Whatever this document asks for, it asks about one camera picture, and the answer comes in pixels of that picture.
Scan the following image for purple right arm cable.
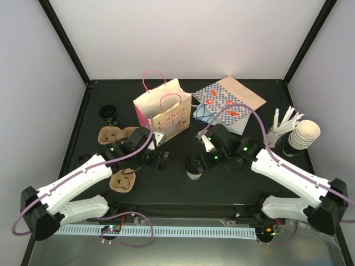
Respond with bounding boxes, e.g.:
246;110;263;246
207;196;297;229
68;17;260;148
197;104;355;196

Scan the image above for blue checkered bakery paper bag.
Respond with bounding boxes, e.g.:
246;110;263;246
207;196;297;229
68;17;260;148
192;76;266;126

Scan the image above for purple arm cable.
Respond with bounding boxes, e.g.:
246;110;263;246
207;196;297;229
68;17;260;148
197;104;355;196
12;130;156;238

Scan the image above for light blue paper bag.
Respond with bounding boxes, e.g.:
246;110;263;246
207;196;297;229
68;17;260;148
192;104;250;135

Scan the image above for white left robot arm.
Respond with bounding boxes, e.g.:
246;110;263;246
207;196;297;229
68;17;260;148
20;127;169;241

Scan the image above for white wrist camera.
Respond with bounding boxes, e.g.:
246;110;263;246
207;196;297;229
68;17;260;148
201;135;215;152
153;131;166;147

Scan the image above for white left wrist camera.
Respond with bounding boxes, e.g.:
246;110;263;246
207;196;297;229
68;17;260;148
153;131;166;147

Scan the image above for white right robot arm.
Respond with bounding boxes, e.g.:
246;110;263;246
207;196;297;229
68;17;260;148
196;124;349;235

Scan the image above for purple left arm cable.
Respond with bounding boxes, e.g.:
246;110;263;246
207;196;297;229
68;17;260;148
12;130;156;238

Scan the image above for black open coffee cup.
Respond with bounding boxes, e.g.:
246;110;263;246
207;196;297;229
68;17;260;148
99;104;119;126

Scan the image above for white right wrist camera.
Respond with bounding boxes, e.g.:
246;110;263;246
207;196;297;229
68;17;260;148
201;135;215;152

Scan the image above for cream pink Cakes paper bag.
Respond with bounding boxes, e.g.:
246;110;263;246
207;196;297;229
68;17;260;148
133;77;192;141

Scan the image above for white slotted cable rail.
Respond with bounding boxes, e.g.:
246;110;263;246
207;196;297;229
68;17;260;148
55;224;262;240

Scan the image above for tall white paper cup stack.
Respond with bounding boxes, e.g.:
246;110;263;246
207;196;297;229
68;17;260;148
288;120;321;150

